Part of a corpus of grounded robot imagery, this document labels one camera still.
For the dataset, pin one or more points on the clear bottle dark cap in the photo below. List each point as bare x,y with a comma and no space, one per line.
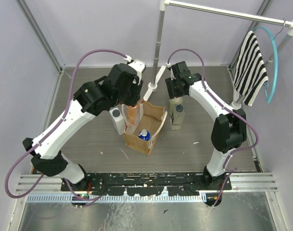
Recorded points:
177,117

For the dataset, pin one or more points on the amber bottle pink cap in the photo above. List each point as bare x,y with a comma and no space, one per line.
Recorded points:
132,113

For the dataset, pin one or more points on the black white striped cloth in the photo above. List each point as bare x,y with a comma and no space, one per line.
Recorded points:
250,73

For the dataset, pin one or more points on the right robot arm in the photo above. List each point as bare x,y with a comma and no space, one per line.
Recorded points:
228,133

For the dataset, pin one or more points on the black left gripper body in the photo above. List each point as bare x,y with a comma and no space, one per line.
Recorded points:
133,96

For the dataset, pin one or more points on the pale green bottle cream cap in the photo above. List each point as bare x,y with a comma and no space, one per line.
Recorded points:
172,103

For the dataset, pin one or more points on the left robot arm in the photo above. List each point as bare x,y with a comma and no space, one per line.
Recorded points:
87,103

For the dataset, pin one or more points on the blue orange pump bottle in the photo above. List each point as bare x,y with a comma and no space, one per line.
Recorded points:
144,135

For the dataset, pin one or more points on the metal clothes rack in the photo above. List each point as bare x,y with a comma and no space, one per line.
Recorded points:
205,38

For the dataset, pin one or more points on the watermelon print canvas bag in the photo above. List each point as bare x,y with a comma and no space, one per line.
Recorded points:
143,125

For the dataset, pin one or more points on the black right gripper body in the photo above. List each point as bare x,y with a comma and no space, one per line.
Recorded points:
172,87

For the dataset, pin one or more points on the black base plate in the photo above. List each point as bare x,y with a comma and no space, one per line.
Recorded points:
146,184

